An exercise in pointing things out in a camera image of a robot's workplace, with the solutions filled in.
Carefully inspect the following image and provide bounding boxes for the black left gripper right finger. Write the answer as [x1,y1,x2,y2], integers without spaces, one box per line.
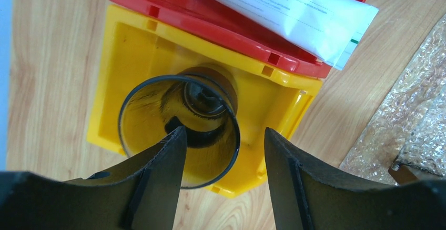
[264,128,445,229]

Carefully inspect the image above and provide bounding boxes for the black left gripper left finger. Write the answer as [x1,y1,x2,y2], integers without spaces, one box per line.
[1,127,187,229]

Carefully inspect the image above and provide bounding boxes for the clear textured toiletry holder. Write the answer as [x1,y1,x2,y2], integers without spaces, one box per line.
[388,87,445,185]

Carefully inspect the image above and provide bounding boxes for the clear textured glass tray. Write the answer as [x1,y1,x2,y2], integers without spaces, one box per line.
[340,18,445,184]

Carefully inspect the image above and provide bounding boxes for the white toothpaste tube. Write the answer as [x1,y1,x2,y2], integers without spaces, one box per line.
[216,0,379,70]

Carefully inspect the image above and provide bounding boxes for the yellow plastic bin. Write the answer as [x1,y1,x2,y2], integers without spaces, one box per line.
[87,5,322,198]

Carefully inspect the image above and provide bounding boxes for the red plastic bin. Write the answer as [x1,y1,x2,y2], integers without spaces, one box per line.
[108,0,380,79]

